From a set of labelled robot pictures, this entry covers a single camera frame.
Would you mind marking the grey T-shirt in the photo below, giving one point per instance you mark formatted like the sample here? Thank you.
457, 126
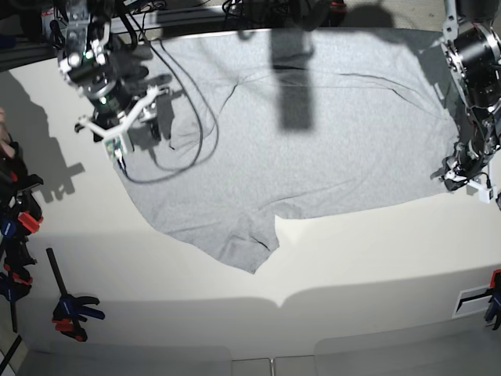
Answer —
292, 125

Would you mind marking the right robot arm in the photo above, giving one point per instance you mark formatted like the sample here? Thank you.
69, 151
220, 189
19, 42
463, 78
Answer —
104, 61

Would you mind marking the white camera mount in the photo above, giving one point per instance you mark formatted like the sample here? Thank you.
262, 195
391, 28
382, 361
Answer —
481, 184
120, 140

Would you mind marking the blue red clamp right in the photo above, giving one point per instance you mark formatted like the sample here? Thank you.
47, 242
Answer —
492, 314

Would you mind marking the red black clamp lower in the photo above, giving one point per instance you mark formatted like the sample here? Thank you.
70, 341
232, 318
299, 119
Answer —
23, 219

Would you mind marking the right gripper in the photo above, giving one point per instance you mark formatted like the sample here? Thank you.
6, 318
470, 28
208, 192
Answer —
118, 103

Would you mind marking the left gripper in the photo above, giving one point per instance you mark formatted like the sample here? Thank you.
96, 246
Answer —
458, 173

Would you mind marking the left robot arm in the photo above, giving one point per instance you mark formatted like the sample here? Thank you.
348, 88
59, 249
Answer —
471, 48

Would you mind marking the white black label sticker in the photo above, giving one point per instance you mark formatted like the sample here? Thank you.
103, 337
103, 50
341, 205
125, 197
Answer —
471, 301

